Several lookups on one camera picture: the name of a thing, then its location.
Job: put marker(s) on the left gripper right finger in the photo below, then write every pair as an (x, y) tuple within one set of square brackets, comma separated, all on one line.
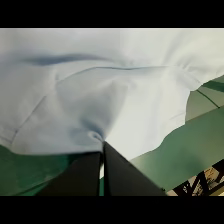
[(125, 178)]

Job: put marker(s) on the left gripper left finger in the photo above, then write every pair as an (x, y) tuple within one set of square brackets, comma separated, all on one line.
[(78, 178)]

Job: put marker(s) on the light blue T-shirt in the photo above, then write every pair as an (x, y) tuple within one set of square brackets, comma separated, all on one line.
[(100, 90)]

